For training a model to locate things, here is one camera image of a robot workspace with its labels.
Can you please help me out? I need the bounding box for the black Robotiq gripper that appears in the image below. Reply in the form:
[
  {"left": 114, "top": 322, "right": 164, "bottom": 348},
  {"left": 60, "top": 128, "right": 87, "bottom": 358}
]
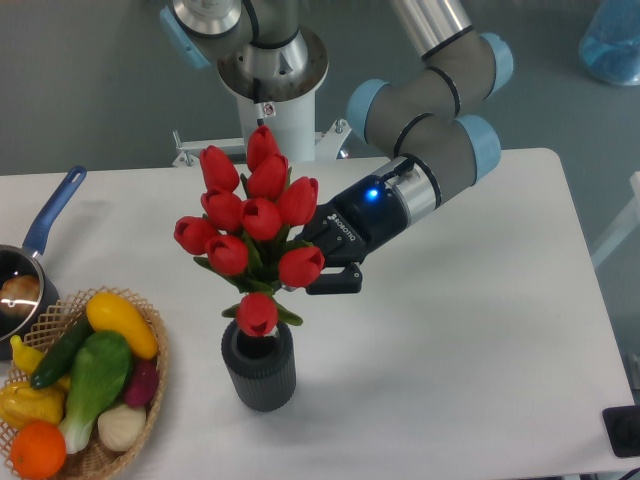
[{"left": 297, "top": 177, "right": 409, "bottom": 295}]

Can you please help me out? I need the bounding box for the red tulip bouquet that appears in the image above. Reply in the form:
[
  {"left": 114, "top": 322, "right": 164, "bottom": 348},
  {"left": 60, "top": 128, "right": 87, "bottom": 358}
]
[{"left": 174, "top": 125, "right": 325, "bottom": 337}]

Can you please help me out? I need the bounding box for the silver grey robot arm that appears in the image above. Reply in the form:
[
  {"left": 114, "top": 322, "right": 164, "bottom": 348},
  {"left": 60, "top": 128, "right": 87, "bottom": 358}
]
[{"left": 160, "top": 1, "right": 513, "bottom": 295}]

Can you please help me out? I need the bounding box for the dark grey ribbed vase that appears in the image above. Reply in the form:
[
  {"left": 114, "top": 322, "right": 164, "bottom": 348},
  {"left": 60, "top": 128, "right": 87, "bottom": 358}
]
[{"left": 221, "top": 321, "right": 297, "bottom": 412}]

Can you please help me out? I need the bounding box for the purple red radish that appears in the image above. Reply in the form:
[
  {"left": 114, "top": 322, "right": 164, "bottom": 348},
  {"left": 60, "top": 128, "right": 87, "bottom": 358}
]
[{"left": 122, "top": 360, "right": 159, "bottom": 407}]

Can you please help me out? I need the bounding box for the yellow squash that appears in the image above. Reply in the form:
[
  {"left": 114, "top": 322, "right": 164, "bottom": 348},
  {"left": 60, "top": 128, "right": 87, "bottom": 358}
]
[{"left": 86, "top": 292, "right": 159, "bottom": 360}]

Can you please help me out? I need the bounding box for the green bok choy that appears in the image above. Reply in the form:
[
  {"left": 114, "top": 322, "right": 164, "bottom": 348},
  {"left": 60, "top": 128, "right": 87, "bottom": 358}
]
[{"left": 59, "top": 331, "right": 132, "bottom": 455}]

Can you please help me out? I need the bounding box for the white garlic bulb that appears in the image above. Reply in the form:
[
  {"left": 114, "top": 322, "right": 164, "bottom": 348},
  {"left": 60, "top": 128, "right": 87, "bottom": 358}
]
[{"left": 97, "top": 404, "right": 146, "bottom": 452}]

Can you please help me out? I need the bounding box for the dark green cucumber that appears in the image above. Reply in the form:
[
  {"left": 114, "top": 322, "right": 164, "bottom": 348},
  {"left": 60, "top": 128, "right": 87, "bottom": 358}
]
[{"left": 30, "top": 315, "right": 94, "bottom": 389}]

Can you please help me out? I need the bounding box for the black device at edge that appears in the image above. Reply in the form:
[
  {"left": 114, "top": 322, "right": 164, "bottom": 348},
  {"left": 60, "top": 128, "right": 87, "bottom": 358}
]
[{"left": 602, "top": 405, "right": 640, "bottom": 458}]

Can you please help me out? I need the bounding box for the woven wicker basket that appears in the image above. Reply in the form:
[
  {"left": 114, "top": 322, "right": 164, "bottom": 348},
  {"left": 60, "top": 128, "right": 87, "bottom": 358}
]
[{"left": 23, "top": 286, "right": 169, "bottom": 479}]

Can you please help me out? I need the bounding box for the brown bread roll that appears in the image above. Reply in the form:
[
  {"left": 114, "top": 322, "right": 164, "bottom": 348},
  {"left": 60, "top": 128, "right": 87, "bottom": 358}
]
[{"left": 1, "top": 275, "right": 40, "bottom": 319}]

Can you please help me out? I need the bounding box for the blue plastic bag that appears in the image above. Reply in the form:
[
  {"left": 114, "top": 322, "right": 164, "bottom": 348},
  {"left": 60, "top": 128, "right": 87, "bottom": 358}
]
[{"left": 578, "top": 0, "right": 639, "bottom": 86}]

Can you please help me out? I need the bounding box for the orange fruit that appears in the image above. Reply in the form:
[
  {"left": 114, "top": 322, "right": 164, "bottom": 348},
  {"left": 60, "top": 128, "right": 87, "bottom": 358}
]
[{"left": 10, "top": 421, "right": 67, "bottom": 479}]

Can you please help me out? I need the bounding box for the white metal base frame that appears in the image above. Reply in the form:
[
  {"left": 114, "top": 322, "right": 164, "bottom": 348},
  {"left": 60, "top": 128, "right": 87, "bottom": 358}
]
[{"left": 171, "top": 117, "right": 356, "bottom": 169}]

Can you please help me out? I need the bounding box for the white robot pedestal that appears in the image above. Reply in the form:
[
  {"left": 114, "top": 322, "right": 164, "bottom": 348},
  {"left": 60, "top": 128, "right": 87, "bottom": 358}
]
[{"left": 217, "top": 26, "right": 329, "bottom": 161}]

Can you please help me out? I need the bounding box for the black cable on pedestal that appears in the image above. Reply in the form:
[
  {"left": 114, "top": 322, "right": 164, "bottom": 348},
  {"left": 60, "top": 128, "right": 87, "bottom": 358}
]
[{"left": 251, "top": 77, "right": 274, "bottom": 139}]

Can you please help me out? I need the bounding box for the white frame at right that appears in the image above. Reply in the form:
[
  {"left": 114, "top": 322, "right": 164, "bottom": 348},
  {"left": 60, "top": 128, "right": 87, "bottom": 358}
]
[{"left": 590, "top": 171, "right": 639, "bottom": 269}]

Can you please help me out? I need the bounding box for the blue handled saucepan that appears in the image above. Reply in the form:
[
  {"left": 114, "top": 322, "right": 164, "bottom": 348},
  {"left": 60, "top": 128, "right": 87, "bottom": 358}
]
[{"left": 1, "top": 166, "right": 87, "bottom": 361}]

